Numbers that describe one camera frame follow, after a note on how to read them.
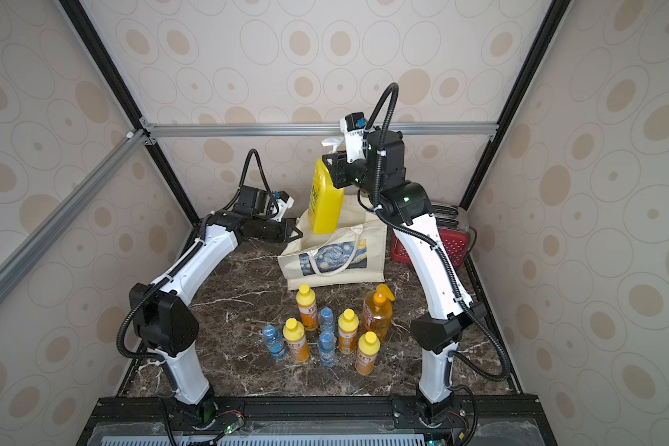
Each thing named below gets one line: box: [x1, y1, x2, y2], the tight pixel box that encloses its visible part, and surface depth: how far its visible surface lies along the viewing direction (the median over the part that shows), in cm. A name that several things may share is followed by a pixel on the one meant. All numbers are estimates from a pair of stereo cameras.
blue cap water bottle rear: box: [319, 306, 336, 333], surface depth 77 cm
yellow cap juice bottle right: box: [354, 330, 381, 376], surface depth 68 cm
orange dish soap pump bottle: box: [361, 283, 395, 343], surface depth 76 cm
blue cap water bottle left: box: [263, 324, 286, 360], surface depth 75 cm
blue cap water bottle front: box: [316, 330, 338, 368], surface depth 74 cm
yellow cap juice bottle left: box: [282, 317, 311, 363], surface depth 70 cm
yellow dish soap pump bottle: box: [308, 138, 346, 236], surface depth 69 cm
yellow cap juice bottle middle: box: [337, 307, 360, 355], surface depth 72 cm
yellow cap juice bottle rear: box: [295, 283, 319, 332], surface depth 76 cm
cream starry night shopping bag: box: [277, 195, 388, 290], surface depth 92 cm
